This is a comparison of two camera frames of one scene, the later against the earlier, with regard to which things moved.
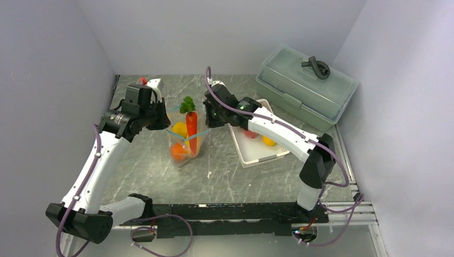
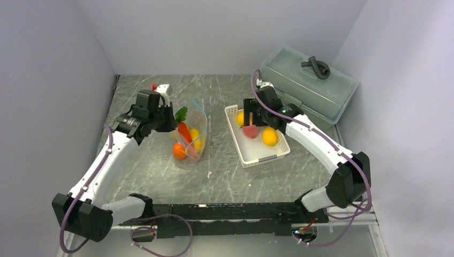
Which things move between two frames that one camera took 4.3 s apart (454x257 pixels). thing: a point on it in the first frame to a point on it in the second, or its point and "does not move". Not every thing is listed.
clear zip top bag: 188,134 does not move
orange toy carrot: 188,106 to 184,131
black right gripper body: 214,116 to 259,114
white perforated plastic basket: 252,151 does not move
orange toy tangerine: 178,151 does not move
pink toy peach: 250,134 does not move
